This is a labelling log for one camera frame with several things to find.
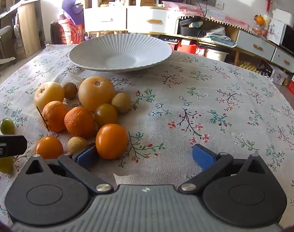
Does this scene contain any white office chair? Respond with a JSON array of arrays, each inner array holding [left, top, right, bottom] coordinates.
[[0, 12, 17, 78]]

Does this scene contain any small brown kiwi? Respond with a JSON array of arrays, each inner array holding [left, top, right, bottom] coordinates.
[[111, 93, 132, 113], [66, 136, 89, 154], [62, 82, 78, 100]]

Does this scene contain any orange fruit ornament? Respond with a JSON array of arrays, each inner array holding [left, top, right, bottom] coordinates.
[[253, 14, 267, 34]]

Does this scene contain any pale yellow pear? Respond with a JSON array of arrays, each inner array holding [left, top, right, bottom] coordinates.
[[34, 82, 65, 113]]

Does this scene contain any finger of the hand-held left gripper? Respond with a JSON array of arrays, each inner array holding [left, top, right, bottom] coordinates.
[[0, 135, 28, 157]]

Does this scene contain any black microwave oven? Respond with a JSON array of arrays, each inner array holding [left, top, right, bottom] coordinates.
[[280, 24, 294, 59]]

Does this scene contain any white foam box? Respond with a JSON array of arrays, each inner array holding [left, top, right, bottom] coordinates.
[[272, 8, 294, 28]]

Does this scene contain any light wooden desk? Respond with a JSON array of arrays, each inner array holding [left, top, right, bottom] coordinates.
[[7, 0, 42, 58]]

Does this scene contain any white ribbed plate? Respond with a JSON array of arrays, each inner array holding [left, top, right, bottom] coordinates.
[[69, 33, 173, 74]]

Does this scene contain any pile of papers and bags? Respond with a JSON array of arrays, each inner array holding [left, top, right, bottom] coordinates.
[[204, 26, 237, 47]]

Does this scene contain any floral tablecloth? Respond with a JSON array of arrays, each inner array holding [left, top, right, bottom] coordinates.
[[0, 44, 294, 232]]

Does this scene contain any orange tomato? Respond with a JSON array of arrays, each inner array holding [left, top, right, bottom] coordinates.
[[96, 124, 129, 160], [35, 136, 64, 160]]

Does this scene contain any yellow egg tray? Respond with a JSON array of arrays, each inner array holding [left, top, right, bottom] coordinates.
[[239, 61, 262, 74]]

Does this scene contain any black storage box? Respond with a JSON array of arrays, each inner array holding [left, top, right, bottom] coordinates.
[[179, 17, 203, 36]]

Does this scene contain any yellow-green tomato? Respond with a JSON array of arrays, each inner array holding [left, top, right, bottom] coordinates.
[[0, 157, 14, 174]]

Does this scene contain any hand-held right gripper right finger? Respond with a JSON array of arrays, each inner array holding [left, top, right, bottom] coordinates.
[[178, 144, 269, 194]]

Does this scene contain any purple plush toy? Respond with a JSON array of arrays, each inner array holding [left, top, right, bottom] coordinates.
[[62, 0, 85, 25]]

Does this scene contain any white printed cloth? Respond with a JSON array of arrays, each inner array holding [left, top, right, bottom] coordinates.
[[267, 19, 287, 46]]

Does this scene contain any white drawer wooden handle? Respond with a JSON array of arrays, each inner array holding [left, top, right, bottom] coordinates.
[[127, 7, 179, 35], [236, 30, 275, 61], [271, 48, 294, 73], [84, 7, 127, 32]]

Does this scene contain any clear bin black lid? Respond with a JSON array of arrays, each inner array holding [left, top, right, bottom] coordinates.
[[159, 36, 180, 51]]

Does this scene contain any large golden pear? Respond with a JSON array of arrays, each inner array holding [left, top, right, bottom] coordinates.
[[78, 76, 116, 113]]

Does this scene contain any pink fringed cloth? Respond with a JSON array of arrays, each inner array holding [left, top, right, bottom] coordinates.
[[163, 1, 250, 31]]

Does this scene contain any amber tomato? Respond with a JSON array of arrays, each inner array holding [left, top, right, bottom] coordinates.
[[94, 103, 118, 128]]

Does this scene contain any low wooden sideboard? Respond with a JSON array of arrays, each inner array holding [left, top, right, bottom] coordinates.
[[126, 3, 294, 74]]

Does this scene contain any red gift bucket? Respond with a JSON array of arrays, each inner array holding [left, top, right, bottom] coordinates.
[[57, 18, 86, 45]]

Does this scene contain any black flat panel heater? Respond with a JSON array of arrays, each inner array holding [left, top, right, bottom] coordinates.
[[50, 20, 63, 44]]

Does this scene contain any mandarin with twig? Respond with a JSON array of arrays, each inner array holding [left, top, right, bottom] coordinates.
[[36, 101, 69, 133]]

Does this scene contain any white plastic bin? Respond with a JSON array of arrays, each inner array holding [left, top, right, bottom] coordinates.
[[206, 48, 229, 61]]

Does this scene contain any red storage box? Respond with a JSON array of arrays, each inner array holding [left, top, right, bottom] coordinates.
[[180, 39, 206, 56]]

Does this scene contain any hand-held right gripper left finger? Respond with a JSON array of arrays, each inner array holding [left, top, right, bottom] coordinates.
[[23, 143, 114, 195]]

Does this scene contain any green tomato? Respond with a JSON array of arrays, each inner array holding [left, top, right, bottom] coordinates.
[[0, 118, 15, 135]]

